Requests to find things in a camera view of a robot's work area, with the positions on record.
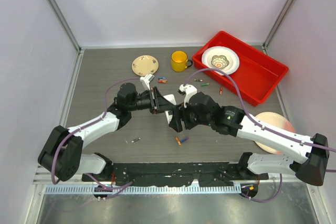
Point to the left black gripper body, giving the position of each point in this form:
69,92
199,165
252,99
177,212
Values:
151,93

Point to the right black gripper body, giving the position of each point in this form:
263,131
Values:
192,119

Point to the white remote control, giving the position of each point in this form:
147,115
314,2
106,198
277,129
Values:
169,111

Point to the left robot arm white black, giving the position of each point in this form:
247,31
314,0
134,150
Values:
62,154

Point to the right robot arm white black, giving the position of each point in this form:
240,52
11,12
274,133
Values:
305,157

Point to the orange battery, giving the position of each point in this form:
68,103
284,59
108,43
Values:
178,141

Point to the purple battery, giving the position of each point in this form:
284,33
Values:
185,139

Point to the cream floral plate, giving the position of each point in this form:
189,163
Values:
144,65

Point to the yellow mug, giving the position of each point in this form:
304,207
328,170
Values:
180,61

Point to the small patterned bowl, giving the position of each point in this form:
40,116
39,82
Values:
219,61

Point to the white plate in bin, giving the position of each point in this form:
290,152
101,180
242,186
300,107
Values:
220,50

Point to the red plastic bin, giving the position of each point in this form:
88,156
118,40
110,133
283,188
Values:
257,74

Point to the pink rimmed plate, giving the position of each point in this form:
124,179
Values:
275,120

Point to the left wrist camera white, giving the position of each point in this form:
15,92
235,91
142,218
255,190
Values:
146,81

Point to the slotted cable duct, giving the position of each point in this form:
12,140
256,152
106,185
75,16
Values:
194,188

